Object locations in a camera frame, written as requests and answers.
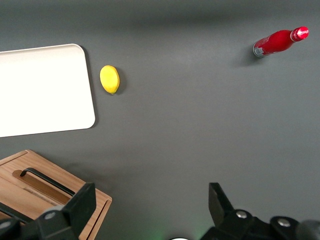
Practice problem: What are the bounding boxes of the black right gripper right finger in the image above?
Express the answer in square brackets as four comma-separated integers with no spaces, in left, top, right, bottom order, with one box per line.
[199,182,271,240]

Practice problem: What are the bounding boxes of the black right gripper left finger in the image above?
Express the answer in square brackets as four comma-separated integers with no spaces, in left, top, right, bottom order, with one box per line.
[32,182,97,240]

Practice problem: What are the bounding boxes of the wooden drawer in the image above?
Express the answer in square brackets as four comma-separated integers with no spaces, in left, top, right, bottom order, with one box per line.
[0,175,83,240]
[0,152,109,226]

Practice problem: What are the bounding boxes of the black drawer handle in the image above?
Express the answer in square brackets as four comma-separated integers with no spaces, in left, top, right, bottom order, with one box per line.
[19,167,76,196]
[0,201,35,224]

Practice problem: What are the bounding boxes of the wooden drawer cabinet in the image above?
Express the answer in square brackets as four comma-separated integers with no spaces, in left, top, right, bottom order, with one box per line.
[0,149,113,240]

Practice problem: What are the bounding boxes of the beige rectangular tray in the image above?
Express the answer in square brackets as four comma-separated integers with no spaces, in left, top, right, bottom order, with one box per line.
[0,43,97,138]

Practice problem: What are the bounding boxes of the yellow lemon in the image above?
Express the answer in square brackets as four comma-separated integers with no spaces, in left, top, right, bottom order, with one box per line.
[99,64,121,95]

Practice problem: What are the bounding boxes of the red bottle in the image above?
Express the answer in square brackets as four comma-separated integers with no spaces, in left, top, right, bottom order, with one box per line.
[252,26,310,59]

